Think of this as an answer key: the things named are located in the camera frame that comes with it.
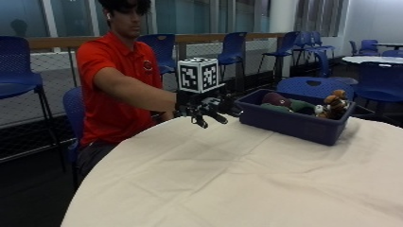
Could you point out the white cube with black markers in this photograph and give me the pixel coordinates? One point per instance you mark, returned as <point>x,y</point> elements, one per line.
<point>197,75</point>

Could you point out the maroon soft toy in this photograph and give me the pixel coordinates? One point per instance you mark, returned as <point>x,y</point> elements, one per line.
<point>274,98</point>

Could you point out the cream tablecloth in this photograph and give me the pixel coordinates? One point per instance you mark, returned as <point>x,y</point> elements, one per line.
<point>234,179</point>

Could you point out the dark blue plastic bin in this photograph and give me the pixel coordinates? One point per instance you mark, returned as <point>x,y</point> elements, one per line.
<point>294,126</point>

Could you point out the person in red polo shirt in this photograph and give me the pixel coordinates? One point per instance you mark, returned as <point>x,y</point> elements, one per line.
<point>109,104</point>

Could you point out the blue chair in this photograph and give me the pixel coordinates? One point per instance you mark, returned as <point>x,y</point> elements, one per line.
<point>313,41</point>
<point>314,86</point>
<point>16,75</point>
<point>232,50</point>
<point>73,110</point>
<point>285,45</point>
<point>379,82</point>
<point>161,50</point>
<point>367,45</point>

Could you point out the green soft toy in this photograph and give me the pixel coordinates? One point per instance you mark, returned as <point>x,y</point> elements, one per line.
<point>299,106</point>

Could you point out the tiger soft toy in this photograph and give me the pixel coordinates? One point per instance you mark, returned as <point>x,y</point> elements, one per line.
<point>334,105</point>

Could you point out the grey window curtain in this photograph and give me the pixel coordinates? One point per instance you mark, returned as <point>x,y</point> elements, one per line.
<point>319,17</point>

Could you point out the white round table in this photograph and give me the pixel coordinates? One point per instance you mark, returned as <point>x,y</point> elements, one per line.
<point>371,59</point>

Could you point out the dark round table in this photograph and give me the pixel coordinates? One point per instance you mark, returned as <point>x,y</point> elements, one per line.
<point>389,45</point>

